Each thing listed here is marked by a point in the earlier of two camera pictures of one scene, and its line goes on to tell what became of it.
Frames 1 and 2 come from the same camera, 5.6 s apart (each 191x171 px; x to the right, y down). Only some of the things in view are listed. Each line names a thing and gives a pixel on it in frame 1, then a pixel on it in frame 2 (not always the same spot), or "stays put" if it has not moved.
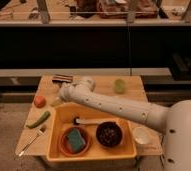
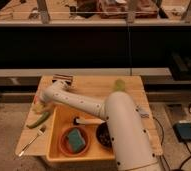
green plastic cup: x=120 y=86 stays put
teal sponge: x=76 y=139 stays put
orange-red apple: x=39 y=101 stays put
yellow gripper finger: x=56 y=103 -> x=38 y=107
